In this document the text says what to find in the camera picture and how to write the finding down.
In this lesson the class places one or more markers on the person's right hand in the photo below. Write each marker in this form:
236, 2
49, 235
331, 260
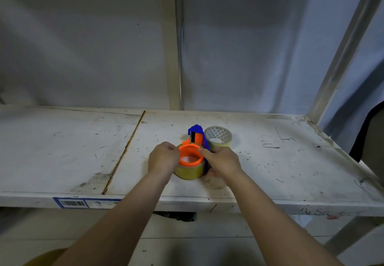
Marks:
223, 163

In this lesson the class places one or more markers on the person's left hand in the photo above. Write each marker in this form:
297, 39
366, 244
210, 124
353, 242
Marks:
162, 159

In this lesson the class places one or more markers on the person's left fingers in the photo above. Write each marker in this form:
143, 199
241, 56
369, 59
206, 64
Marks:
173, 151

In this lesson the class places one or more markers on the person's right thumb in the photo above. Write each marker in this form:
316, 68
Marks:
205, 153

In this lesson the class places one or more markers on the orange and blue tape dispenser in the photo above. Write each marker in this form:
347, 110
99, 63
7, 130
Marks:
192, 151

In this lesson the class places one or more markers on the yellowish clear packing tape roll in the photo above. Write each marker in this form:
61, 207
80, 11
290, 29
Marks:
189, 172

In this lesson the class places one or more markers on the person's right forearm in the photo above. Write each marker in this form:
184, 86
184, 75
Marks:
276, 226

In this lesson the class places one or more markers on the person's left forearm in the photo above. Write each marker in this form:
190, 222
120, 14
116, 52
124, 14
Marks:
120, 223

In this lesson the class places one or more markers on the clear tape roll white core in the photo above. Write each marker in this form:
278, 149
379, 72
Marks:
220, 135

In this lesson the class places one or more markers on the blue and white barcode label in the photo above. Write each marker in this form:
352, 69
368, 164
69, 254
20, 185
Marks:
73, 203

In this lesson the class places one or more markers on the white metal shelf board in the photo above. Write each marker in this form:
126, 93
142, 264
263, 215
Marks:
60, 154

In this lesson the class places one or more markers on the black fabric object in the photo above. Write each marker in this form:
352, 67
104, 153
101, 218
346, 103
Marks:
364, 130

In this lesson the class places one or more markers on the person's mustard clothing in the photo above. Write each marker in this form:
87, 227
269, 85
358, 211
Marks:
45, 258

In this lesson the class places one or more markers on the grey metal shelf leg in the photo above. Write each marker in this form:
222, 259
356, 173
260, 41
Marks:
354, 234

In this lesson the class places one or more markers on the beige shelf upright post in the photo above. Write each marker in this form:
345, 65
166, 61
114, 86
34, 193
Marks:
171, 49

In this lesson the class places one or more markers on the grey slanted shelf post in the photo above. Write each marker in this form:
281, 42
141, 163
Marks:
342, 52

